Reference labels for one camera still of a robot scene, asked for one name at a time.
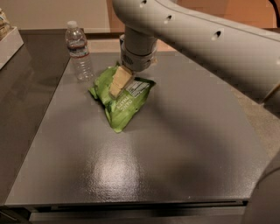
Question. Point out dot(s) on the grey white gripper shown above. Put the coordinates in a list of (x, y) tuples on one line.
[(136, 61)]

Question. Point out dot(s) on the green rice chip bag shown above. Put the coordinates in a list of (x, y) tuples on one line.
[(119, 111)]

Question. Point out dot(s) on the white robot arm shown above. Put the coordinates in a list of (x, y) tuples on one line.
[(246, 57)]

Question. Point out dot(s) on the clear plastic water bottle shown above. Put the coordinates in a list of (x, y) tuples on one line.
[(77, 46)]

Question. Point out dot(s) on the white box at left edge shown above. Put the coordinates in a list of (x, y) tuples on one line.
[(10, 39)]

